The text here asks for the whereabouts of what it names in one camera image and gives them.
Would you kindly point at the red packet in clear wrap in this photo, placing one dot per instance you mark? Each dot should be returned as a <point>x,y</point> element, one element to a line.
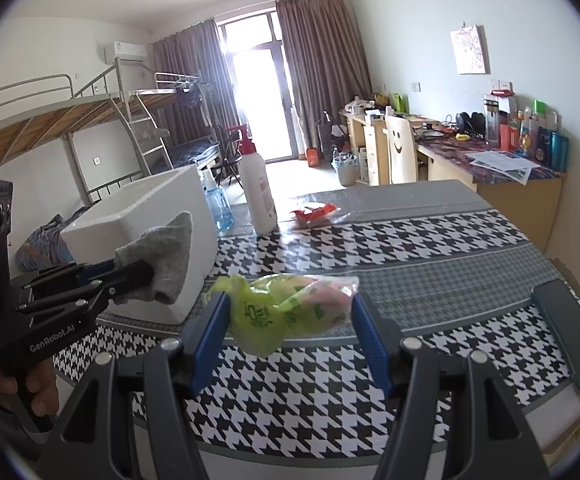
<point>312,214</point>

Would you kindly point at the white foam box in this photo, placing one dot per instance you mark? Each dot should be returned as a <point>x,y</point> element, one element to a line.
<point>205,240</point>

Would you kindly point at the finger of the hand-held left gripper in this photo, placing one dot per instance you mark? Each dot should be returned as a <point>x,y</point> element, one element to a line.
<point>95,272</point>
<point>135,280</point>

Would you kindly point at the brown curtain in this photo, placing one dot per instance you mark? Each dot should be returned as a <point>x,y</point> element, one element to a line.
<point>320,60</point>
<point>190,60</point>

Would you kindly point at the black headphones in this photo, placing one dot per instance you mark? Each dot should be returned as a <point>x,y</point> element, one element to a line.
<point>469,122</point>

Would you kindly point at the white air conditioner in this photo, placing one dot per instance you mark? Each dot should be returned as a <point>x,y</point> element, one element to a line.
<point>125,52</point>

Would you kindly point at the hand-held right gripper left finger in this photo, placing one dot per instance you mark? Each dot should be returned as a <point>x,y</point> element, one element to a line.
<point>212,335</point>

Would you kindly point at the blue plaid quilt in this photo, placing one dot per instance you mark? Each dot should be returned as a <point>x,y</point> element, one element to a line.
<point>40,245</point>

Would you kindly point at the black folding chair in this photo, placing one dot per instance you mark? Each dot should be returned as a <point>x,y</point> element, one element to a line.
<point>229,160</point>

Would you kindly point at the wooden chair with smiley face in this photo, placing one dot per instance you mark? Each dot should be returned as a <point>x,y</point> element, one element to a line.
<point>400,150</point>

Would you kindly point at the green box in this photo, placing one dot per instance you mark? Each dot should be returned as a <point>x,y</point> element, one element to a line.
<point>398,102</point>

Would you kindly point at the person's left hand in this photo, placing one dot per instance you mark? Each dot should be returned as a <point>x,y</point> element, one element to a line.
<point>37,390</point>

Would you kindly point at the grey cloth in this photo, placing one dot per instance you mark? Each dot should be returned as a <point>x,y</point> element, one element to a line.
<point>170,255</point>

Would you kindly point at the pale plastic bucket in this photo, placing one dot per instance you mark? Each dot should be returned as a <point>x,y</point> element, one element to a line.
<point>345,170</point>

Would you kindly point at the dark hanging clothes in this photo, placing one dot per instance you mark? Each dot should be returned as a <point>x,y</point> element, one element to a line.
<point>189,99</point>

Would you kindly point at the clear pitcher red lid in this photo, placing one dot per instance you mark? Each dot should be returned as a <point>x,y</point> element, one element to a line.
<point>494,120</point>

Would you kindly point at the blue plaid mattress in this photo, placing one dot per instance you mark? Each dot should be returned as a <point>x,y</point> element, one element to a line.
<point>190,152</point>

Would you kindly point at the pink wall poster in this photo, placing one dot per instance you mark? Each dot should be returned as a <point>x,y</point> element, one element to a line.
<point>469,50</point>

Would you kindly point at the clear blue spray bottle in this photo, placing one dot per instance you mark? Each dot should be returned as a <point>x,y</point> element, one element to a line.
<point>220,210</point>

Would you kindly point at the green plastic bag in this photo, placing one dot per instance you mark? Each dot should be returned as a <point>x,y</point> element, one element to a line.
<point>265,310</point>

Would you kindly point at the red box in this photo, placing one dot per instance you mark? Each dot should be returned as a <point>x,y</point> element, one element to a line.
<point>312,157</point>

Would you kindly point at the light wooden desk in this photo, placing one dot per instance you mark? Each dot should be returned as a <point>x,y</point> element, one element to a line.
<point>372,155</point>
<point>514,210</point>

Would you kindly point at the dark blue bottle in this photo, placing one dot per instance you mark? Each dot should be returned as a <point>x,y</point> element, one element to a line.
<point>543,145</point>
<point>558,152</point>

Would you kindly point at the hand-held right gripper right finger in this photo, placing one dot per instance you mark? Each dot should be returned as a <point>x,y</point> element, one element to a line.
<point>369,345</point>

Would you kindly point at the grey metal bunk bed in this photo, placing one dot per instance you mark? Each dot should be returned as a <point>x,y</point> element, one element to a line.
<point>170,97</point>
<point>45,120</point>

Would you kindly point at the houndstooth tablecloth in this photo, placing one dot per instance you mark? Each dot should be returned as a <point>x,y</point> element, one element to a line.
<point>419,280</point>

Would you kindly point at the printed papers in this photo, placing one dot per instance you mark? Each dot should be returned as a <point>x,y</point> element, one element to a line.
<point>504,162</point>

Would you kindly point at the glass balcony door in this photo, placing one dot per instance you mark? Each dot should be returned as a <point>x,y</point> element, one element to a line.
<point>260,100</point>

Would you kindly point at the white pump bottle red top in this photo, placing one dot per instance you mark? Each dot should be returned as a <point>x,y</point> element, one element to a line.
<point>260,195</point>

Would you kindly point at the dark grey pad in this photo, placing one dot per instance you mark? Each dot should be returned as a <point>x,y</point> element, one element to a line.
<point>564,330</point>

